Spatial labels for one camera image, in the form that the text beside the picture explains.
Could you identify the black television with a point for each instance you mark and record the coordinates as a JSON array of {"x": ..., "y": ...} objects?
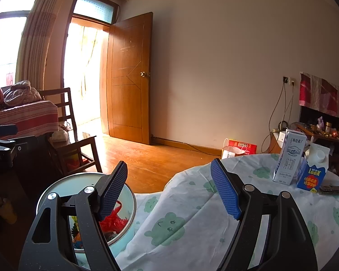
[{"x": 308, "y": 115}]

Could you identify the white green printed tablecloth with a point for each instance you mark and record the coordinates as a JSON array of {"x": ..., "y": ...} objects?
[{"x": 186, "y": 203}]

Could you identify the gold lidded jar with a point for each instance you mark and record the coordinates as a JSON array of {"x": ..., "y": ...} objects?
[{"x": 327, "y": 127}]

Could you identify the white milk carton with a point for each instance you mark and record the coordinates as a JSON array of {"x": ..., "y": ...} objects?
[{"x": 288, "y": 161}]

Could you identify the red striped cover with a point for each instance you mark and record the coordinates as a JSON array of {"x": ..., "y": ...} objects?
[{"x": 31, "y": 115}]

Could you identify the red translucent plastic bag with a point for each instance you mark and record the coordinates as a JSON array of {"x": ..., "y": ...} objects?
[{"x": 115, "y": 223}]

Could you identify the wooden door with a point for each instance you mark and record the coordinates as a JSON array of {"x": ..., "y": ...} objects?
[{"x": 127, "y": 90}]

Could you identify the blue drink carton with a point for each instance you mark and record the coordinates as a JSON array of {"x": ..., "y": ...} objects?
[{"x": 310, "y": 175}]

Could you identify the dark wooden chair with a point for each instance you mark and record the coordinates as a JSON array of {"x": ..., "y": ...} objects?
[{"x": 86, "y": 146}]

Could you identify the black wall socket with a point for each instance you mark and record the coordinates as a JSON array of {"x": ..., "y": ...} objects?
[{"x": 286, "y": 79}]

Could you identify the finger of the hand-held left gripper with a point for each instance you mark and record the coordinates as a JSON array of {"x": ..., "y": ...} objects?
[
  {"x": 5, "y": 129},
  {"x": 19, "y": 141}
]

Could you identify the dark flat packet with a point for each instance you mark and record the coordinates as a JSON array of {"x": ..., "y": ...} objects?
[{"x": 332, "y": 189}]

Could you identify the pink quilted jacket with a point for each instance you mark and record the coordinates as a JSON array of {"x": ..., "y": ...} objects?
[{"x": 22, "y": 93}]

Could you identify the large glass window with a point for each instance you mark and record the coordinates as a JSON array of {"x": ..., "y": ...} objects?
[{"x": 2, "y": 42}]

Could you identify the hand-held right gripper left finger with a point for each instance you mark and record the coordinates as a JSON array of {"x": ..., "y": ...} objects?
[{"x": 113, "y": 189}]

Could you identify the light blue cartoon trash bin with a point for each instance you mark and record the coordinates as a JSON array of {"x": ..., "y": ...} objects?
[{"x": 62, "y": 180}]

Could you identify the white wall socket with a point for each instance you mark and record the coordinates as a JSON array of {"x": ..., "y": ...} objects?
[{"x": 291, "y": 81}]

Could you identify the red patterned cloth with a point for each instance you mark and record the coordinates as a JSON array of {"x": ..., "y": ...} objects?
[{"x": 322, "y": 96}]

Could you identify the red gift box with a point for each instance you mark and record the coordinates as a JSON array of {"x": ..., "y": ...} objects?
[{"x": 248, "y": 146}]

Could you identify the beige curtain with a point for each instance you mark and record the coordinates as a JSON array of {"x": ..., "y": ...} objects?
[{"x": 36, "y": 48}]

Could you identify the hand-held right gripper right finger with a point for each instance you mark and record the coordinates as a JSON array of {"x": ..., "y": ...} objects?
[{"x": 226, "y": 189}]

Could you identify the frosted transom window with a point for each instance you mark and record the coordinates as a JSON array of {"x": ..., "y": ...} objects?
[{"x": 93, "y": 7}]

